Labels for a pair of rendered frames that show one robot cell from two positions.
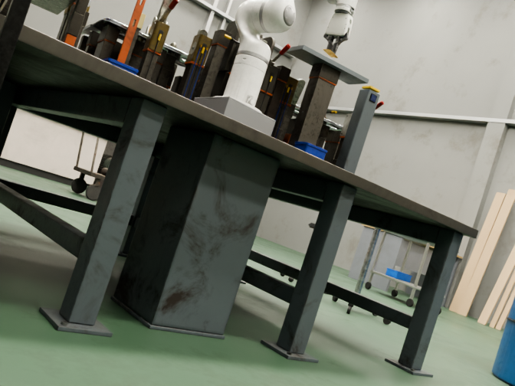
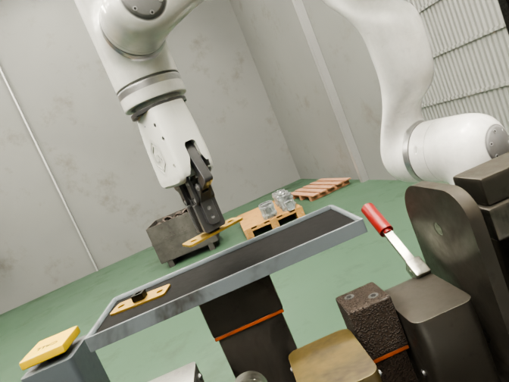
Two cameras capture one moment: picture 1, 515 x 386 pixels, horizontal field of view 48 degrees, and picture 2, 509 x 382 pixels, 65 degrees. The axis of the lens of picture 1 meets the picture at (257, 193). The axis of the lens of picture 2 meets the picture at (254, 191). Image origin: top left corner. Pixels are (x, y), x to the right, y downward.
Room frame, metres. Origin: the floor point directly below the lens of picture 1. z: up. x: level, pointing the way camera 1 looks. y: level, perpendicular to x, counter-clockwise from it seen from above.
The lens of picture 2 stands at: (2.92, 0.19, 1.31)
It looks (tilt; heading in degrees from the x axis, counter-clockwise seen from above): 7 degrees down; 207
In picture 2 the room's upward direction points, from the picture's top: 23 degrees counter-clockwise
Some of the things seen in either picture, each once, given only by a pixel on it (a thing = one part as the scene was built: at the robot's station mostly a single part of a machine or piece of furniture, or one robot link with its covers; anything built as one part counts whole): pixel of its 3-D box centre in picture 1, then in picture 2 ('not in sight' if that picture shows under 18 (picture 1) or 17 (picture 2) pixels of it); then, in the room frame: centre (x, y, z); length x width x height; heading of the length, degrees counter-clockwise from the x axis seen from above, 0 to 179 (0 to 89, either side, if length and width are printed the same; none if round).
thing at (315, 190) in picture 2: not in sight; (318, 189); (-3.61, -1.93, 0.05); 1.13 x 0.78 x 0.10; 38
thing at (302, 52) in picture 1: (327, 66); (227, 267); (2.48, -0.12, 1.16); 0.37 x 0.14 x 0.02; 120
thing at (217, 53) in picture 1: (207, 80); not in sight; (2.36, 0.34, 0.91); 0.07 x 0.05 x 0.42; 30
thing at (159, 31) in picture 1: (148, 66); not in sight; (2.27, 0.57, 0.87); 0.10 x 0.07 x 0.35; 30
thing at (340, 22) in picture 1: (339, 24); (173, 140); (2.48, -0.11, 1.35); 0.10 x 0.07 x 0.11; 55
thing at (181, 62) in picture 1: (239, 85); not in sight; (2.67, 0.24, 1.00); 1.38 x 0.22 x 0.02; 120
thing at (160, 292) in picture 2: not in sight; (139, 296); (2.53, -0.23, 1.17); 0.08 x 0.04 x 0.01; 111
